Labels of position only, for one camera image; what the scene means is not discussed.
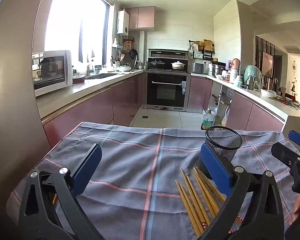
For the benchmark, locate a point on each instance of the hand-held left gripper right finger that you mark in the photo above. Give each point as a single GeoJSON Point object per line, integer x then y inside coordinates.
{"type": "Point", "coordinates": [215, 167]}

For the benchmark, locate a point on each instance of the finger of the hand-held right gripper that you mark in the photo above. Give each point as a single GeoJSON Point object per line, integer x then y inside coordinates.
{"type": "Point", "coordinates": [298, 137]}
{"type": "Point", "coordinates": [285, 153]}

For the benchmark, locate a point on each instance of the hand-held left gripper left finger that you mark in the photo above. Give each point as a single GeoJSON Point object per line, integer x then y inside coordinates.
{"type": "Point", "coordinates": [87, 170]}

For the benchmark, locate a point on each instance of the black mesh holder cup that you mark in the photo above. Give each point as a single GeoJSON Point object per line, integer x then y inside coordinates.
{"type": "Point", "coordinates": [225, 147]}

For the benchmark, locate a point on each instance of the bundle of wooden chopsticks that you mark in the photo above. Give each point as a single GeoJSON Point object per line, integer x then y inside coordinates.
{"type": "Point", "coordinates": [188, 206]}

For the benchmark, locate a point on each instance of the grey plaid cloth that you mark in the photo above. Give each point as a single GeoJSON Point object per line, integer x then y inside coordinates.
{"type": "Point", "coordinates": [130, 160]}

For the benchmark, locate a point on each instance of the cooking oil bottle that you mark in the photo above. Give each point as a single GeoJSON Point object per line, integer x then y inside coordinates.
{"type": "Point", "coordinates": [207, 121]}

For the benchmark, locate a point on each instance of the white bowl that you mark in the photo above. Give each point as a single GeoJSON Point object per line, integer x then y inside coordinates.
{"type": "Point", "coordinates": [268, 93]}

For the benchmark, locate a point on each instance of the pink kitchen base cabinets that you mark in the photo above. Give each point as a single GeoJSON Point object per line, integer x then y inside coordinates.
{"type": "Point", "coordinates": [240, 110]}
{"type": "Point", "coordinates": [95, 107]}

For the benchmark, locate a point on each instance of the steel thermos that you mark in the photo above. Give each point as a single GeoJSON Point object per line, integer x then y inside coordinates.
{"type": "Point", "coordinates": [251, 83]}

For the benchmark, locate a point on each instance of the green fan in plastic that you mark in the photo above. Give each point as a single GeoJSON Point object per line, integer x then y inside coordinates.
{"type": "Point", "coordinates": [252, 76]}

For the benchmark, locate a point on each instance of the green jar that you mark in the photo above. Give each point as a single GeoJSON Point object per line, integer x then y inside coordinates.
{"type": "Point", "coordinates": [238, 82]}

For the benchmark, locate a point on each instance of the white bottle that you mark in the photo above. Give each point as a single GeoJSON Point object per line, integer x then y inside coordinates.
{"type": "Point", "coordinates": [233, 76]}

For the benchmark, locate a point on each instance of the dark red container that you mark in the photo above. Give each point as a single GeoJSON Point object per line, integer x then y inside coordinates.
{"type": "Point", "coordinates": [78, 80]}

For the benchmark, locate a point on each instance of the built-in black oven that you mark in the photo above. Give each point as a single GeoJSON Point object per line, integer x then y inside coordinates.
{"type": "Point", "coordinates": [167, 90]}

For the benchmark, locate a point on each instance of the kitchen sink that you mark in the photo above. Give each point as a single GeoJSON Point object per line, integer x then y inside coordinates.
{"type": "Point", "coordinates": [102, 76]}

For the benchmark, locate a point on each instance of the pink kettle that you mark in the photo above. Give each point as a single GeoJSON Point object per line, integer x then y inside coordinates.
{"type": "Point", "coordinates": [235, 65]}

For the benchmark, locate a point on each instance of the steel steamer pot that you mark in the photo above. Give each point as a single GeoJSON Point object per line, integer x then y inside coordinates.
{"type": "Point", "coordinates": [218, 70]}

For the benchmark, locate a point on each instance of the steel rice cooker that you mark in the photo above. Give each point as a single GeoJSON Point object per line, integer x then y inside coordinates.
{"type": "Point", "coordinates": [198, 68]}

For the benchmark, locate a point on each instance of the white microwave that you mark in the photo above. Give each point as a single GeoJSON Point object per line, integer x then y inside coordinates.
{"type": "Point", "coordinates": [52, 72]}

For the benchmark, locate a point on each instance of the white casserole pot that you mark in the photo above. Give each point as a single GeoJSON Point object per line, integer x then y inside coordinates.
{"type": "Point", "coordinates": [179, 65]}

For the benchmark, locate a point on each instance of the black cooking pot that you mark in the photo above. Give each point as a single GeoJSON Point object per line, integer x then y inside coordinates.
{"type": "Point", "coordinates": [157, 64]}

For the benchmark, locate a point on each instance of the wooden box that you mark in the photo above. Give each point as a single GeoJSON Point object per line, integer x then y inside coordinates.
{"type": "Point", "coordinates": [208, 45]}

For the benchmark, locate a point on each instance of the steel range hood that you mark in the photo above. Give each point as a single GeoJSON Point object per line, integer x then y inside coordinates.
{"type": "Point", "coordinates": [168, 53]}

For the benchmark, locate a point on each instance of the hanging utensil rack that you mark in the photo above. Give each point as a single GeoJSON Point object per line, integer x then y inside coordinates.
{"type": "Point", "coordinates": [126, 52]}

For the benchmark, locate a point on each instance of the kitchen window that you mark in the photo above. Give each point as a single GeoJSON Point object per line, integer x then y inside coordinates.
{"type": "Point", "coordinates": [72, 30]}

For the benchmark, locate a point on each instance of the white water heater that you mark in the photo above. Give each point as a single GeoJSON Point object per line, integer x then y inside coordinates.
{"type": "Point", "coordinates": [122, 22]}

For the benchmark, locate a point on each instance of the framed wall picture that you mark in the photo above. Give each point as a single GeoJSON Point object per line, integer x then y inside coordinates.
{"type": "Point", "coordinates": [267, 63]}

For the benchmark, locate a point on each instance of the black wall shelf rack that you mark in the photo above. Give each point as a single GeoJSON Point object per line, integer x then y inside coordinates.
{"type": "Point", "coordinates": [202, 53]}

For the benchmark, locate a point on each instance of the pink wall cabinet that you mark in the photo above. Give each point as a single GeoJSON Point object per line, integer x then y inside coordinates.
{"type": "Point", "coordinates": [142, 17]}

